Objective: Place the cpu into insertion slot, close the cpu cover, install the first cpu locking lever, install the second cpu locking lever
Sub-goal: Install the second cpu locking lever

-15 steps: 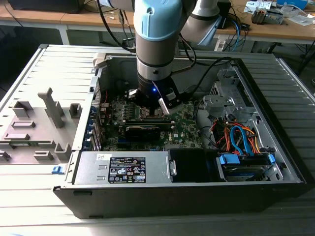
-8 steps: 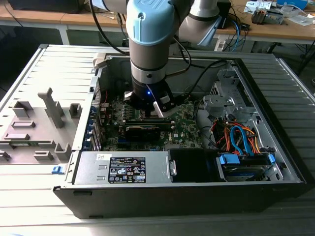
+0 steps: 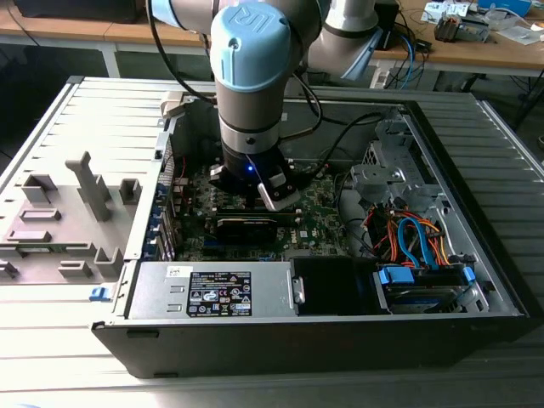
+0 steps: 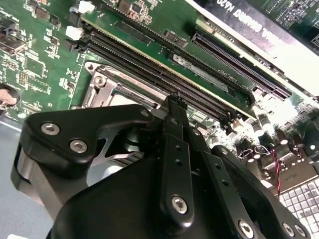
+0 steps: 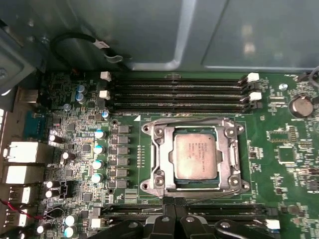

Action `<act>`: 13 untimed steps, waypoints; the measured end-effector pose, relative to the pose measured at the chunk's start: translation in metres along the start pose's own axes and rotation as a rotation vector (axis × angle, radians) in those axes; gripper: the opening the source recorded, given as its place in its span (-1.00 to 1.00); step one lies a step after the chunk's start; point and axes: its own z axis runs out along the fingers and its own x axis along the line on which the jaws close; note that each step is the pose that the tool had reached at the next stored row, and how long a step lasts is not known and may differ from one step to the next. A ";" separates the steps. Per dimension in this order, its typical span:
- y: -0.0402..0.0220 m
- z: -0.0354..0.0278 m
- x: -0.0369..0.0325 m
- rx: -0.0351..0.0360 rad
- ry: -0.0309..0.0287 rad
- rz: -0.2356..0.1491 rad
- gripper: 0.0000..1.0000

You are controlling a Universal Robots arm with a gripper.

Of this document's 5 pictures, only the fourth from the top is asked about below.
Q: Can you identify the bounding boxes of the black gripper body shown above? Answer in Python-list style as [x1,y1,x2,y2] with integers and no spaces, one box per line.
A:
[48,155,234,239]

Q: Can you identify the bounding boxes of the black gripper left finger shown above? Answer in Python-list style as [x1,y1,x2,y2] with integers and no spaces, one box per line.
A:
[18,92,195,226]

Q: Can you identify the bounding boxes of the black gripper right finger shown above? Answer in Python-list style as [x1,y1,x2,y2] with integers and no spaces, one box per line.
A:
[178,98,312,239]

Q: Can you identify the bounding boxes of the metal locking lever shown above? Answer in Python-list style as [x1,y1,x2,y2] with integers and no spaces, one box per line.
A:
[96,67,166,102]

